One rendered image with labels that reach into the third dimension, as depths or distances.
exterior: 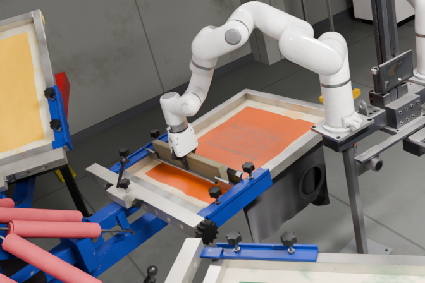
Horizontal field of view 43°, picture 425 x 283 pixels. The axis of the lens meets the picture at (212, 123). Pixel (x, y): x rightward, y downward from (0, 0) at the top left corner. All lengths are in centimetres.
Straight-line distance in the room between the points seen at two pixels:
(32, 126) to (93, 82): 261
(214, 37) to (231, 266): 68
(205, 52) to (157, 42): 341
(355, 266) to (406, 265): 13
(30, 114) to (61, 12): 244
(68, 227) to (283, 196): 85
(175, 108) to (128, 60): 314
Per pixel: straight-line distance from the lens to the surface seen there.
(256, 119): 235
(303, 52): 160
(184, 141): 197
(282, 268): 157
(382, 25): 181
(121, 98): 505
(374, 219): 320
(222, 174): 189
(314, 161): 223
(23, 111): 241
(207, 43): 167
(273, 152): 209
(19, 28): 272
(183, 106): 186
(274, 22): 166
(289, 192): 217
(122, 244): 194
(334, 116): 177
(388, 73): 185
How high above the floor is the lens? 203
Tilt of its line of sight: 27 degrees down
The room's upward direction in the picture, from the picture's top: 15 degrees counter-clockwise
